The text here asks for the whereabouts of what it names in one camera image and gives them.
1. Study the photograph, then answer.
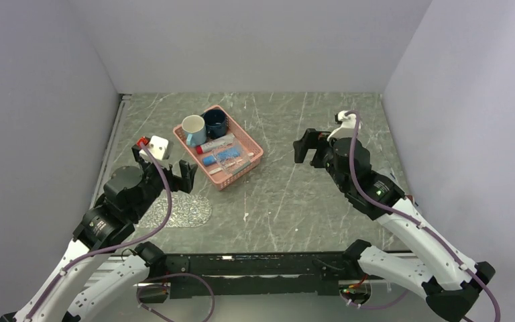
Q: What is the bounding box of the black base frame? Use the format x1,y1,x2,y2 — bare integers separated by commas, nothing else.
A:
144,251,370,299

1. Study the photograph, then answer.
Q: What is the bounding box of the aluminium rail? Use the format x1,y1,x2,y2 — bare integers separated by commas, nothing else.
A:
89,94,131,208

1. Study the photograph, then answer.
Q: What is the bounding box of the purple cable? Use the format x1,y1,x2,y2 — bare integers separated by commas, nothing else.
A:
346,110,503,322
24,142,173,321

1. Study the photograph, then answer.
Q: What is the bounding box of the light blue mug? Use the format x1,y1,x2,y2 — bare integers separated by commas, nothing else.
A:
181,115,207,147

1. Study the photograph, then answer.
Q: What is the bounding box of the dark blue mug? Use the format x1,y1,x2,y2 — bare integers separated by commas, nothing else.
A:
202,109,227,140

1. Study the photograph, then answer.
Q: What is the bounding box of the clear textured oval tray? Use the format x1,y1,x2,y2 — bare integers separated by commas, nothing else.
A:
137,192,213,228

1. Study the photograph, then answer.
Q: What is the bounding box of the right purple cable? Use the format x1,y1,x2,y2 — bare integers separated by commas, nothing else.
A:
346,110,503,322

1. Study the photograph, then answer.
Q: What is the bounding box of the clear plastic toothbrush case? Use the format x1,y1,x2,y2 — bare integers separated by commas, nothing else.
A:
203,141,254,175

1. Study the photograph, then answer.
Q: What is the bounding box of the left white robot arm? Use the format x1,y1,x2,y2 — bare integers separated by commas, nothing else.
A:
0,144,198,321

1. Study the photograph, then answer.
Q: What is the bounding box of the pink perforated plastic basket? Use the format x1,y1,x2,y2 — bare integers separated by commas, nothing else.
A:
173,113,264,191

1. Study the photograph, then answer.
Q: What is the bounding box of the blue toothpaste tube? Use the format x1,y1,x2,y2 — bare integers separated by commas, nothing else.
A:
202,148,240,166

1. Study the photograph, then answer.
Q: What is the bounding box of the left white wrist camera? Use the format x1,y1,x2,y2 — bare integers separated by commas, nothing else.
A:
137,136,173,166

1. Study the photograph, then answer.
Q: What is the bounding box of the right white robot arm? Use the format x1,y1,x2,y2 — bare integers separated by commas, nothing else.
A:
292,129,496,321

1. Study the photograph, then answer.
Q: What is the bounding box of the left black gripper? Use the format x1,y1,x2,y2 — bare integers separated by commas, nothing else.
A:
131,145,198,219

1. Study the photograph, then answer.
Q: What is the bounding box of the white red-capped toothpaste tube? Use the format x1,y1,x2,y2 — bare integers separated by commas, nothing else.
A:
195,133,235,154

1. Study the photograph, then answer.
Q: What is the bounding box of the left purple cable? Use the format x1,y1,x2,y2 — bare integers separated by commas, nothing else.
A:
24,142,173,321

